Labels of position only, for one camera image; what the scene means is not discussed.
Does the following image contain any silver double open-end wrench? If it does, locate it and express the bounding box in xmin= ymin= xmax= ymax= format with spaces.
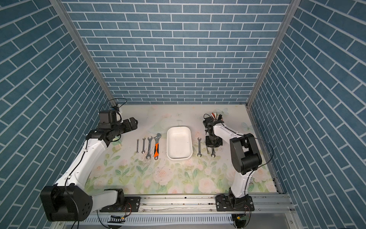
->
xmin=197 ymin=137 xmax=202 ymax=157

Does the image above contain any large silver open-end wrench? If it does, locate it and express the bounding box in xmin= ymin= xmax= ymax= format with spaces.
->
xmin=145 ymin=137 xmax=153 ymax=159

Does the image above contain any orange handled adjustable wrench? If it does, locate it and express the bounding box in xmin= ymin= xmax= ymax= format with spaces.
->
xmin=153 ymin=133 xmax=162 ymax=160

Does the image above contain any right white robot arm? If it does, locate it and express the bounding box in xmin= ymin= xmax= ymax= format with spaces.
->
xmin=203 ymin=116 xmax=262 ymax=201

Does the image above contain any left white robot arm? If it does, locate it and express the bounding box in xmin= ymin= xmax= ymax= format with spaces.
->
xmin=40 ymin=110 xmax=138 ymax=222

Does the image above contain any white plastic storage box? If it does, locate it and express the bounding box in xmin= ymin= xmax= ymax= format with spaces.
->
xmin=166 ymin=127 xmax=193 ymax=160

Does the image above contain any pink cup with items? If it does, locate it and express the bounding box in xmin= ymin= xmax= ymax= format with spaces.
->
xmin=211 ymin=113 xmax=223 ymax=121

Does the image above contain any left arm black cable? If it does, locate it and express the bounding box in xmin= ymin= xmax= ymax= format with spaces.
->
xmin=100 ymin=97 xmax=129 ymax=124

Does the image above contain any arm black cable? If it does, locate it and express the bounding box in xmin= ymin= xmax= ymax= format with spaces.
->
xmin=100 ymin=97 xmax=129 ymax=124
xmin=248 ymin=136 xmax=275 ymax=178

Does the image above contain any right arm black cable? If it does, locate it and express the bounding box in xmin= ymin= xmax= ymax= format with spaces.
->
xmin=248 ymin=136 xmax=275 ymax=178

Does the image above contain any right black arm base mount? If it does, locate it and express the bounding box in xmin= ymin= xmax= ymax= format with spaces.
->
xmin=215 ymin=194 xmax=255 ymax=212

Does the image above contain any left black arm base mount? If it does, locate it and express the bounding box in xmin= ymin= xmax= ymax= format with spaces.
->
xmin=100 ymin=196 xmax=141 ymax=213

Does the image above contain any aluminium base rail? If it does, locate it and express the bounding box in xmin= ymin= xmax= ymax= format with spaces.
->
xmin=58 ymin=194 xmax=295 ymax=215

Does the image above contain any aluminium corner post left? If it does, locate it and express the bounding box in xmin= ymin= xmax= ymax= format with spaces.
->
xmin=50 ymin=0 xmax=117 ymax=106

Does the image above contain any aluminium corner post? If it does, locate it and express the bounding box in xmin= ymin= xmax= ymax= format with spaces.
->
xmin=50 ymin=0 xmax=117 ymax=106
xmin=246 ymin=0 xmax=301 ymax=109

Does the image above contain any aluminium corner post right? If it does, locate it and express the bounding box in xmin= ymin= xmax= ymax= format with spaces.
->
xmin=246 ymin=0 xmax=301 ymax=109

